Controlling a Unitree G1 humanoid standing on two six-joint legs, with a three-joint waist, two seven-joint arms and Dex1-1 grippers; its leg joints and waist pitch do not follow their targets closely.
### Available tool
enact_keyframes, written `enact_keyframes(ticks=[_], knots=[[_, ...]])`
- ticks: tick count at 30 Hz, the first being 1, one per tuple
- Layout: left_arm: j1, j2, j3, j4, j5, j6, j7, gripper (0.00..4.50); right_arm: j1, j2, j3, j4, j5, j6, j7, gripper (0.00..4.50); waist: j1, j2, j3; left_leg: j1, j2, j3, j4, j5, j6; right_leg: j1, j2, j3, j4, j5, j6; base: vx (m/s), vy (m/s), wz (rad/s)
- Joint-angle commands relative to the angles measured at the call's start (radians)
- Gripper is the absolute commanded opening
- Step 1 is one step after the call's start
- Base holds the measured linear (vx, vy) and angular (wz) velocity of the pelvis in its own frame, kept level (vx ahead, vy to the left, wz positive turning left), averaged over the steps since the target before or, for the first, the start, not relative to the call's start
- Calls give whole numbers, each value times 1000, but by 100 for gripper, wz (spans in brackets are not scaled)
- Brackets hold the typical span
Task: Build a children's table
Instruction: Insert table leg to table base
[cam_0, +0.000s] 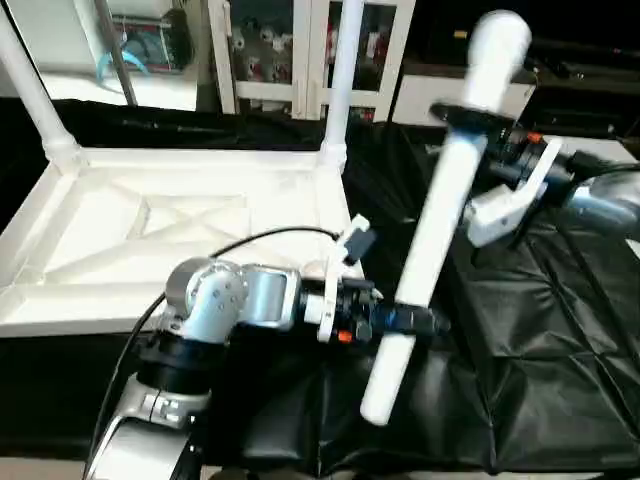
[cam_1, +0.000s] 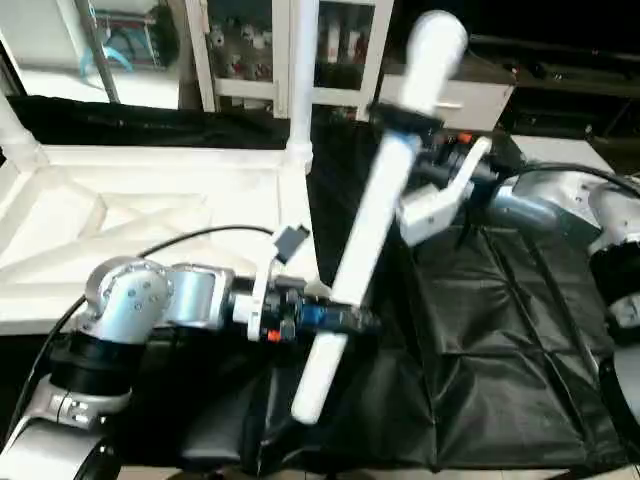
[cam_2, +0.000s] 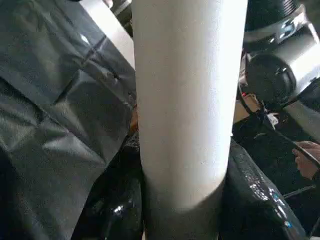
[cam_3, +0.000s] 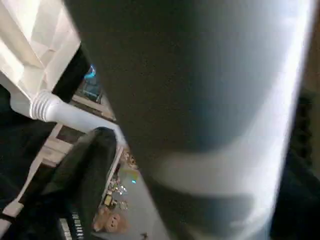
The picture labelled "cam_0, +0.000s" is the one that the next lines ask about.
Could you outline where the white plastic table leg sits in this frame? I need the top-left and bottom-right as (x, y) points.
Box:
(0, 0), (87, 175)
(319, 0), (367, 173)
(357, 10), (534, 428)

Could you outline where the black work surface mat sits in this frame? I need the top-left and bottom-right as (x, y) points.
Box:
(0, 95), (640, 476)

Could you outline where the white plastic table top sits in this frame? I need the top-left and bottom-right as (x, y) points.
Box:
(0, 147), (355, 341)

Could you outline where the white glass door cabinet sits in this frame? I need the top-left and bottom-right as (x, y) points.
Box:
(205, 0), (418, 123)

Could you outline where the white flat sheet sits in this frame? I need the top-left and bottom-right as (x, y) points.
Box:
(575, 135), (640, 173)

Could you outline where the white drawer unit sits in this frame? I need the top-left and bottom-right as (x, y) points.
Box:
(392, 68), (543, 127)

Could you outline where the black vertical pole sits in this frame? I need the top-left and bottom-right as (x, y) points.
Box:
(5, 0), (49, 99)

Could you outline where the colourful background box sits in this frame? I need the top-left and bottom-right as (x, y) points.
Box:
(95, 0), (193, 79)

